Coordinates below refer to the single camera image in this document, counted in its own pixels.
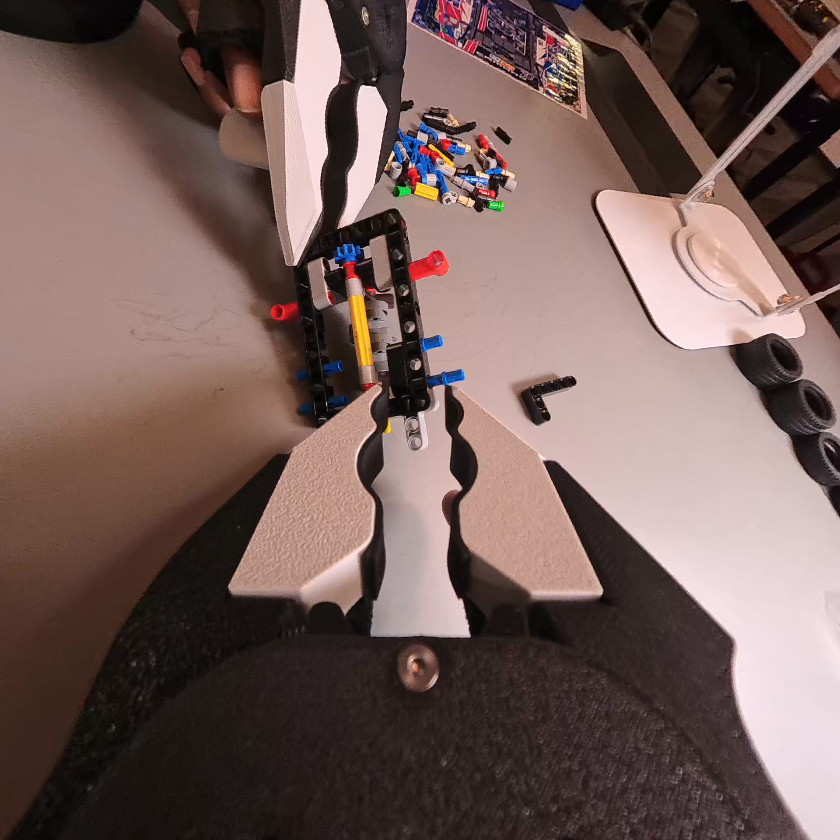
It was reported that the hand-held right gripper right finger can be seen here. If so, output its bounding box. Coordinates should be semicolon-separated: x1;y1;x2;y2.
444;386;605;613

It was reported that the person's left hand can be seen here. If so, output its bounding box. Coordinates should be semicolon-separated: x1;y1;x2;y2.
176;0;265;120

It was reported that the dark angled lego beam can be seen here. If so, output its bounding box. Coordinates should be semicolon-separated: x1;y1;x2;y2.
522;374;578;427

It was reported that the pile of small lego pieces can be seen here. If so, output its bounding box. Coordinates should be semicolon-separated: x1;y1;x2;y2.
382;98;517;214

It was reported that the wooden workbench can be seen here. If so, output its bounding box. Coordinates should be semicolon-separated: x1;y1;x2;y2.
745;0;840;99

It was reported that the white board with rounded corner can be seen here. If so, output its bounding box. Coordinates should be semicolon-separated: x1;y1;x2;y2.
594;29;840;350

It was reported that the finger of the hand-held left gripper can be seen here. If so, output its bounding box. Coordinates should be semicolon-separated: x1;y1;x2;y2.
336;85;403;229
260;0;347;268

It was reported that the black frame lego assembly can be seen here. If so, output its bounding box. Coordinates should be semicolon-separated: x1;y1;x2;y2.
269;209;467;452

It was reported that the printed instruction sheet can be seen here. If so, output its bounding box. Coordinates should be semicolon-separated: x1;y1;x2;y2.
408;0;587;119

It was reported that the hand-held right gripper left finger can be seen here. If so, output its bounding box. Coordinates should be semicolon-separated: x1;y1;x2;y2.
227;384;389;608

